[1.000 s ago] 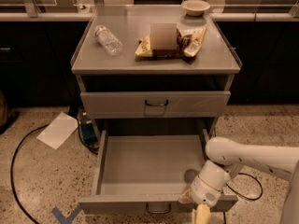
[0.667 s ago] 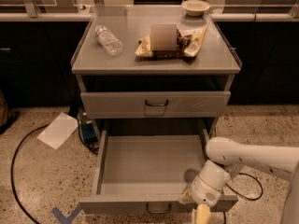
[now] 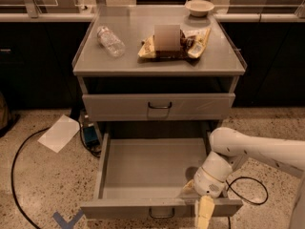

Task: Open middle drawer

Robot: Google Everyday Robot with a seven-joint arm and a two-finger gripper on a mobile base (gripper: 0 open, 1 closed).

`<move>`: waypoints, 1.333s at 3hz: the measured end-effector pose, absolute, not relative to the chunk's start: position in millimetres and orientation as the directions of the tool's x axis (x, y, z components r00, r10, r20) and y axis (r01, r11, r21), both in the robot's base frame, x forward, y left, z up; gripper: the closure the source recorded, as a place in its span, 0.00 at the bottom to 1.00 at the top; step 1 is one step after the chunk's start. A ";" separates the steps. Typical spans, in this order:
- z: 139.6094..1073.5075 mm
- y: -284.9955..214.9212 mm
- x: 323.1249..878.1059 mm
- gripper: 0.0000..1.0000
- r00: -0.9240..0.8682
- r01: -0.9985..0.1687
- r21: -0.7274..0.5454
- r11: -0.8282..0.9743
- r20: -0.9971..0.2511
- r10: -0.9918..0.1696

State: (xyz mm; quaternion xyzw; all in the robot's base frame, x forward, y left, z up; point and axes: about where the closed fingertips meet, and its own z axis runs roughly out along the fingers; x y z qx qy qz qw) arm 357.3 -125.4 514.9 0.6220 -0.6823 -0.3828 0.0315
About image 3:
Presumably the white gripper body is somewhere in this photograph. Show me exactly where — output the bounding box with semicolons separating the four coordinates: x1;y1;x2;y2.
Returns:
193;152;233;198

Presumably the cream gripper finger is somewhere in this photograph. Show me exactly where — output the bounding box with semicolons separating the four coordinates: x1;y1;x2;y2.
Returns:
194;196;214;229
182;179;194;195

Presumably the grey drawer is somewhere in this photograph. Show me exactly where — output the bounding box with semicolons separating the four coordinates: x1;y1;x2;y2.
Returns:
83;94;235;121
79;131;244;220

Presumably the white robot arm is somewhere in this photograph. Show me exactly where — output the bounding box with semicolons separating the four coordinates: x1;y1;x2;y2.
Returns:
183;127;305;229

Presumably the grey top drawer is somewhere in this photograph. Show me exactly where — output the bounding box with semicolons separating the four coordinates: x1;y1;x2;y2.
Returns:
83;94;235;121

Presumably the grey drawer cabinet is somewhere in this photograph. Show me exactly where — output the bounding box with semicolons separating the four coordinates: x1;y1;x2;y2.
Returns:
73;6;245;136

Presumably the blue box behind cabinet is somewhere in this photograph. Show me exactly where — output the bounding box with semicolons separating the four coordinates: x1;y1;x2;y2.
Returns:
81;112;99;147

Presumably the white paper sheet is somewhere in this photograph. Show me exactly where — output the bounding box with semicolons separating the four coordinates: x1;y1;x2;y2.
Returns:
38;115;79;153

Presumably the brown chip bag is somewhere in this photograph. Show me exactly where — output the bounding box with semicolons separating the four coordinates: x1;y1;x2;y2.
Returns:
153;30;195;59

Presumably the yellow snack bag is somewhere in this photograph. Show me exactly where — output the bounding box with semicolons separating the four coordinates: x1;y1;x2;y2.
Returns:
138;28;211;59

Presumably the clear plastic bottle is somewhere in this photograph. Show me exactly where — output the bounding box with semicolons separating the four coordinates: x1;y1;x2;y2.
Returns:
97;26;125;57

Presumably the white bowl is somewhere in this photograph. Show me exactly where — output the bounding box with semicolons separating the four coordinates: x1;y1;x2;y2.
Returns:
185;0;214;17

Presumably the black cable left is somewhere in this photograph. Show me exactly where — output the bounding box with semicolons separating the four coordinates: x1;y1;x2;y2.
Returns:
10;126;51;229

